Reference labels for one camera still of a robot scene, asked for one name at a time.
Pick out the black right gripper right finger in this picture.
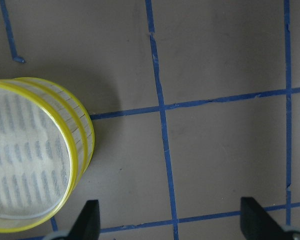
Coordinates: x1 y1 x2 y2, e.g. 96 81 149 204
240 197 300 240

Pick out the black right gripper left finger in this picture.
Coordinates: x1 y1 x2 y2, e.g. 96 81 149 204
67 199 101 240

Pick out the yellow bamboo steamer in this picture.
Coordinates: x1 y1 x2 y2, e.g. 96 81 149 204
15 77 96 175
0 79 82 233

